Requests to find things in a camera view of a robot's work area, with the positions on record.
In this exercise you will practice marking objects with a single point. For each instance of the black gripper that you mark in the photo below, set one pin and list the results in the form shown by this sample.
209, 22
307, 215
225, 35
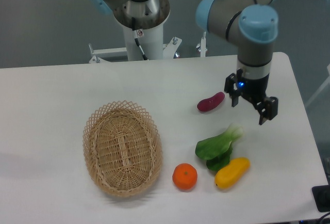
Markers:
254, 91

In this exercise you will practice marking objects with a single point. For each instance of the green bok choy vegetable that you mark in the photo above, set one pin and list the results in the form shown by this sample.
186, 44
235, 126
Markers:
217, 150

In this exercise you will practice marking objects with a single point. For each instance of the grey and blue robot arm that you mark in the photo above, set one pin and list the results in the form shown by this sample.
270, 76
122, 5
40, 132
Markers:
250, 25

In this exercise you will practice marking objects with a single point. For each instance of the purple sweet potato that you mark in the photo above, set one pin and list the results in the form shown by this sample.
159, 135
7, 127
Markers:
211, 103

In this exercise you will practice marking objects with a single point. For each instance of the yellow mango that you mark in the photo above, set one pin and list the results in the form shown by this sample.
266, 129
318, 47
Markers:
229, 175

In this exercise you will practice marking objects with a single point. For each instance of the orange mandarin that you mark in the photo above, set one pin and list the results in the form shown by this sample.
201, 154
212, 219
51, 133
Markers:
184, 176

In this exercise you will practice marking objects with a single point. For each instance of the black device at table edge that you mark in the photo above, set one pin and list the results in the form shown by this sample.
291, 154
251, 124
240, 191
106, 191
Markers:
321, 197

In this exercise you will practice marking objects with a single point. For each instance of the oval wicker basket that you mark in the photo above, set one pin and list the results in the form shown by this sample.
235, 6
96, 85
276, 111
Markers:
122, 149

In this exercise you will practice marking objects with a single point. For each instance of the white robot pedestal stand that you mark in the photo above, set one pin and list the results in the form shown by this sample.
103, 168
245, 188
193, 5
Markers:
140, 44

